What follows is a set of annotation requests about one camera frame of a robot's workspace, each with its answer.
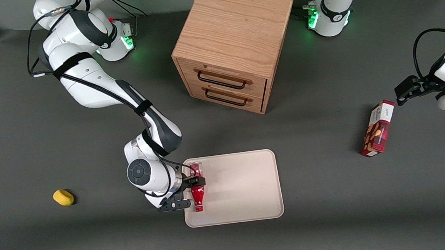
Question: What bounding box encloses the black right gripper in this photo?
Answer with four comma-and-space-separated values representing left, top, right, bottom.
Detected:
170, 176, 208, 199

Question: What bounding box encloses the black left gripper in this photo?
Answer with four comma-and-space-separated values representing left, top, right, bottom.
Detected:
394, 73, 445, 107

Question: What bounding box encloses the red coke bottle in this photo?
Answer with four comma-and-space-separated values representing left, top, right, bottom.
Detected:
188, 161, 208, 213

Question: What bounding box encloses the cream rectangular tray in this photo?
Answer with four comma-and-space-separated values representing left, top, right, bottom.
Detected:
179, 148, 286, 228

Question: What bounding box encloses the red snack box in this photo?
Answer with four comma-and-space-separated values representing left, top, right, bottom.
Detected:
356, 99, 400, 159

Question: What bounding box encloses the wooden drawer front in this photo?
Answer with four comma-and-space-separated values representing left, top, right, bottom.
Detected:
187, 76, 267, 119
179, 52, 270, 105

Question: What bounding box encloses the yellow sponge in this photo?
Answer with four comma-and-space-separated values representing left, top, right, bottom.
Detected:
52, 189, 75, 207

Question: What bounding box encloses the wooden drawer cabinet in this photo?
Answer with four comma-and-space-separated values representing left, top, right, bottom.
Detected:
167, 0, 305, 122

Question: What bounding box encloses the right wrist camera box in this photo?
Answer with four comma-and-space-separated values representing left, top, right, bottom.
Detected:
157, 198, 194, 214

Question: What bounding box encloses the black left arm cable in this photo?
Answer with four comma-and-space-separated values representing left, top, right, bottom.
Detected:
411, 27, 445, 83

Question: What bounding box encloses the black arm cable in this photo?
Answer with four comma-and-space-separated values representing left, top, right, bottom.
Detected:
21, 0, 192, 209
411, 27, 445, 83

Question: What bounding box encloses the black metal drawer handle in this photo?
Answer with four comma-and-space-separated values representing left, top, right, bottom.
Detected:
203, 83, 254, 110
196, 64, 253, 93

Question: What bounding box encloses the black left base cable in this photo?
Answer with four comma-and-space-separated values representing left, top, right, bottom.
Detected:
291, 0, 332, 19

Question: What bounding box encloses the black base cable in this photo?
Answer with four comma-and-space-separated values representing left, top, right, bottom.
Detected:
108, 0, 148, 21
291, 0, 332, 19

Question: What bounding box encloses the black right base cable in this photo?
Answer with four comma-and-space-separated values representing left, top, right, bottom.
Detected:
108, 0, 148, 21

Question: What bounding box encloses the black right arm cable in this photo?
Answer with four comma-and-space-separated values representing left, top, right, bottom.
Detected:
21, 0, 192, 209

